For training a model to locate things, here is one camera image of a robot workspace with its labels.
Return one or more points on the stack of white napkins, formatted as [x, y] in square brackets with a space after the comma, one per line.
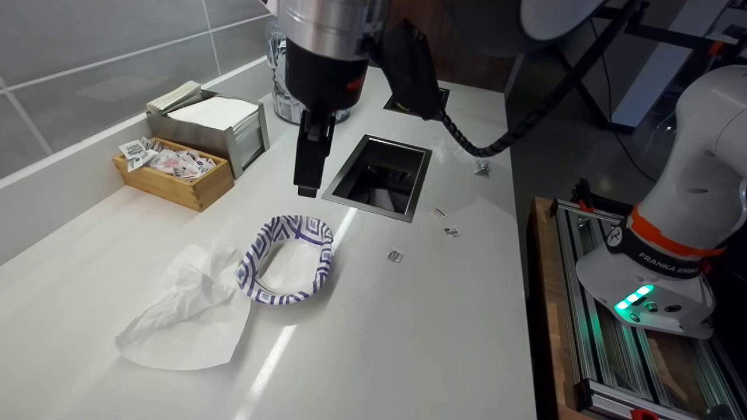
[174, 96]
[217, 112]

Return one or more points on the crumpled white tissue paper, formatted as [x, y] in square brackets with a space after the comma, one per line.
[187, 315]

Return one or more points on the small torn packet scrap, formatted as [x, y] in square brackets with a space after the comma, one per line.
[395, 255]
[438, 213]
[451, 231]

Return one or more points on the heap of packets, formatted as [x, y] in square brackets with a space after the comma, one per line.
[175, 162]

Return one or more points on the crumpled silver foil scrap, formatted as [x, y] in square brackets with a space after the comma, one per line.
[482, 167]

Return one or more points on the rectangular metal counter trash opening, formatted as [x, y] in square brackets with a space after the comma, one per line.
[379, 178]

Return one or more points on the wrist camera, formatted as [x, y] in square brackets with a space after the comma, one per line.
[411, 70]

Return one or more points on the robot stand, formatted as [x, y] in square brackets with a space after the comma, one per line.
[589, 361]

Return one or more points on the blue patterned white paper plate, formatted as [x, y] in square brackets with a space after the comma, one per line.
[257, 256]

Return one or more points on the wooden box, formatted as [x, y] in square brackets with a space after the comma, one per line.
[175, 189]

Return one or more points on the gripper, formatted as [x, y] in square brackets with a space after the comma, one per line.
[324, 76]

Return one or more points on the white table with black frame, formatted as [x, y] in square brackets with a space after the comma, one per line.
[653, 76]

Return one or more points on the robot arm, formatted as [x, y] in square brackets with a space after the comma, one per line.
[694, 169]

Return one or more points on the clear jar of packets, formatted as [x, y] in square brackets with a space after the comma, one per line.
[286, 108]

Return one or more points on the metal napkin holder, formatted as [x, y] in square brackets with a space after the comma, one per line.
[233, 146]

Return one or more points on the red clamp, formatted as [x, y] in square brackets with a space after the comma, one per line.
[583, 195]

